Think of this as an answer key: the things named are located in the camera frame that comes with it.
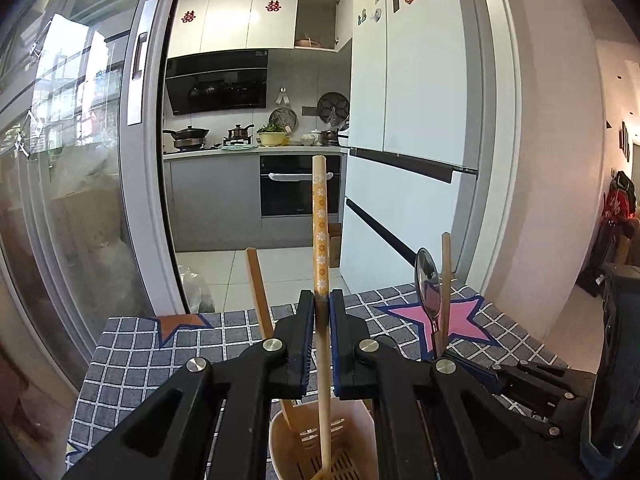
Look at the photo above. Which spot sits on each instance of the yellow bowl of greens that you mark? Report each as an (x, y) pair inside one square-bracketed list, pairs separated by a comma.
[(272, 137)]

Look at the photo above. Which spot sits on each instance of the round patterned plate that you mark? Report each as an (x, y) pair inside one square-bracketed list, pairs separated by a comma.
[(283, 119)]

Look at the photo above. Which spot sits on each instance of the grey kitchen base cabinets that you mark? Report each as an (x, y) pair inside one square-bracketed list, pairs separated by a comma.
[(215, 200)]

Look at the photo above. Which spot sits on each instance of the grey checked star tablecloth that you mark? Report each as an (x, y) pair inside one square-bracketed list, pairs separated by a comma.
[(130, 360)]

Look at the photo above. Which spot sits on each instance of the black range hood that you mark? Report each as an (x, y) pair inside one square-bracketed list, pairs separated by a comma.
[(217, 82)]

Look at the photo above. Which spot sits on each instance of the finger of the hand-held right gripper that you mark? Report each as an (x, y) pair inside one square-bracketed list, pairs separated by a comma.
[(530, 385)]

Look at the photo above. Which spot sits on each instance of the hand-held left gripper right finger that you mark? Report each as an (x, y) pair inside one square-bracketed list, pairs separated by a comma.
[(345, 360)]

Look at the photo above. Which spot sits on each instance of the white refrigerator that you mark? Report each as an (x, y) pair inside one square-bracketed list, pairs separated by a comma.
[(415, 110)]

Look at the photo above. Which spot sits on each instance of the black cooking pot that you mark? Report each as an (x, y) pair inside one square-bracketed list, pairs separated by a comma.
[(241, 132)]

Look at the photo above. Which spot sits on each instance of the black wok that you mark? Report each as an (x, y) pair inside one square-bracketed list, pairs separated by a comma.
[(187, 136)]

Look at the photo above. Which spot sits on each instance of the cardboard box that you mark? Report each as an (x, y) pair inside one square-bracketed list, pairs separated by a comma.
[(334, 245)]

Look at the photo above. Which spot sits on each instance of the wooden chopstick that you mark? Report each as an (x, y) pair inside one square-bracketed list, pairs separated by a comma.
[(445, 285)]

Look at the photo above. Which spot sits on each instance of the orange floral chopstick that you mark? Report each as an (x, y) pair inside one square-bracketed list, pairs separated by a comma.
[(320, 235)]

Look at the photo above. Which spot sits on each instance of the black built-in oven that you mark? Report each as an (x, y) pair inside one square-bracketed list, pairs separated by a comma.
[(300, 185)]

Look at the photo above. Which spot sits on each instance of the sliding glass door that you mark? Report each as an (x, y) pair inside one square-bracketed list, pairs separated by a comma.
[(75, 160)]

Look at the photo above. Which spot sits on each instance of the beige plastic utensil holder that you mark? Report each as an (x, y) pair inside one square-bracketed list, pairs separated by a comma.
[(350, 440)]

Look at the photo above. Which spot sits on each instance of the dark grey spoon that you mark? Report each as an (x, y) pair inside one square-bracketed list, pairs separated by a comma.
[(427, 280)]

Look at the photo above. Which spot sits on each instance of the clear plastic bag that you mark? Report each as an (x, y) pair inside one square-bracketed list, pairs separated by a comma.
[(197, 290)]

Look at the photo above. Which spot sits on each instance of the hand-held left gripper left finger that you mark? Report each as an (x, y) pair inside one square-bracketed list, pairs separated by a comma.
[(302, 360)]

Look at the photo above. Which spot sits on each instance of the round hanging steamer rack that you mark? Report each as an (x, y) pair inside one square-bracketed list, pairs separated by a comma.
[(333, 107)]

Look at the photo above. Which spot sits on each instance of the white wall cabinets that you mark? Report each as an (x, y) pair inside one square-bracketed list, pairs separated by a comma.
[(235, 20)]

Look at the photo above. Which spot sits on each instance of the red paper-cut decoration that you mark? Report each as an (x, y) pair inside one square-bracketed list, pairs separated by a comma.
[(273, 6), (188, 16)]

